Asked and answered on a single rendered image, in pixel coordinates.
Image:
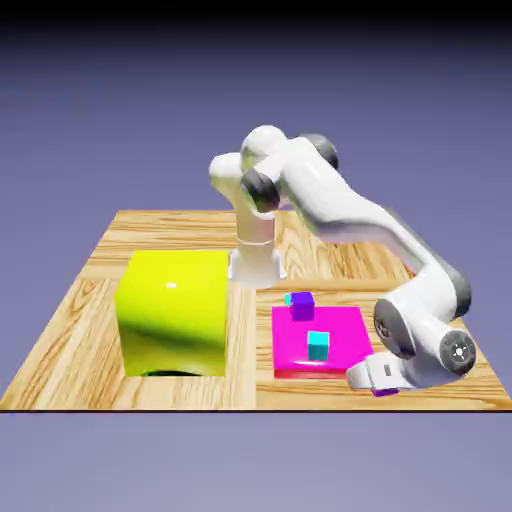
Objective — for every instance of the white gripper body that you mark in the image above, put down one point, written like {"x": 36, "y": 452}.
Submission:
{"x": 374, "y": 374}

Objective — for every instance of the small purple cube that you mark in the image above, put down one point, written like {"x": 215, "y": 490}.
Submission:
{"x": 384, "y": 392}
{"x": 302, "y": 306}

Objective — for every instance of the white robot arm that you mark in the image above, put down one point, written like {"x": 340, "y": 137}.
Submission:
{"x": 348, "y": 204}

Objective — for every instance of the small cyan cube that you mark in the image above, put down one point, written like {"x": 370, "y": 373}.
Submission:
{"x": 287, "y": 299}
{"x": 318, "y": 346}

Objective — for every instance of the large magenta box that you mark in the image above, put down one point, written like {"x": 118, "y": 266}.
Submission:
{"x": 340, "y": 340}

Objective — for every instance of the large yellow box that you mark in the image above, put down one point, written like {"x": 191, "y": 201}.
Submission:
{"x": 176, "y": 304}

